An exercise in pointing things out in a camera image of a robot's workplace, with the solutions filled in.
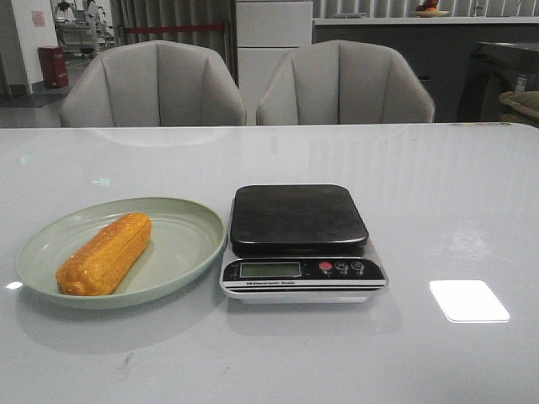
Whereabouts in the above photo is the right grey upholstered chair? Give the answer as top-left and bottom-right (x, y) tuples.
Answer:
(256, 40), (435, 125)

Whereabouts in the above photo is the pink wall notice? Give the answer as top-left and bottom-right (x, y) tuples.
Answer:
(31, 10), (45, 28)

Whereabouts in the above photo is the black silver kitchen scale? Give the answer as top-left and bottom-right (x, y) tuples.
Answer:
(220, 184), (389, 304)

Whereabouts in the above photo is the dark appliance at right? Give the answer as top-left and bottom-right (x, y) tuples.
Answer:
(456, 42), (538, 122)

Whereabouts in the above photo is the red barrier tape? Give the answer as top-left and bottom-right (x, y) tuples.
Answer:
(123, 23), (227, 35)

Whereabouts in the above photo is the dark grey counter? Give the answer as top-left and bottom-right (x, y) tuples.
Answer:
(313, 17), (538, 122)

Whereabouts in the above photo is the orange corn cob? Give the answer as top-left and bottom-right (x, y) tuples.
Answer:
(56, 213), (152, 296)

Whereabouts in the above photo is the left grey upholstered chair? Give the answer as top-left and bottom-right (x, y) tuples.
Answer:
(60, 40), (246, 127)

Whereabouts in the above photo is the red bin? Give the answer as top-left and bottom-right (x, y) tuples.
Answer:
(38, 45), (68, 88)

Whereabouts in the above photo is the grey upholstered chair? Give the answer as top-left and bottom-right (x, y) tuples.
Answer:
(60, 40), (246, 127)
(256, 40), (435, 125)

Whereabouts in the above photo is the white drawer cabinet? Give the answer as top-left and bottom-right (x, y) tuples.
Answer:
(235, 1), (313, 125)

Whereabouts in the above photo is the pale green round plate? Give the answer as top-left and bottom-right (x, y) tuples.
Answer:
(15, 197), (227, 310)

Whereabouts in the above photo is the fruit bowl on counter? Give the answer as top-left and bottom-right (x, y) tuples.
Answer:
(414, 0), (449, 18)

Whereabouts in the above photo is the tan cushion at right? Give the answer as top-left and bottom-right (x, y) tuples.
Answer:
(499, 90), (539, 128)

